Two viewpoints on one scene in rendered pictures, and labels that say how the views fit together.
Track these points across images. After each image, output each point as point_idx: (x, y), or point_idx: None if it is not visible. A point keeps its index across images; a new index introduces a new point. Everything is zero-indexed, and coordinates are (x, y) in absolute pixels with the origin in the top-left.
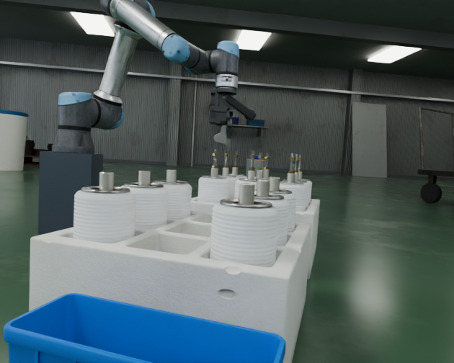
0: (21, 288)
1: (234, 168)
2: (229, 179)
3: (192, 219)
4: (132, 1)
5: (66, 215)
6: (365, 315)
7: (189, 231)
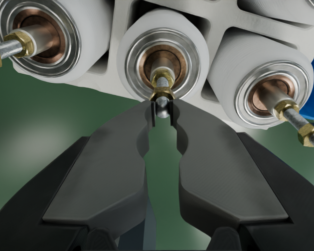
0: (308, 176)
1: (39, 45)
2: (207, 50)
3: None
4: None
5: (150, 224)
6: None
7: None
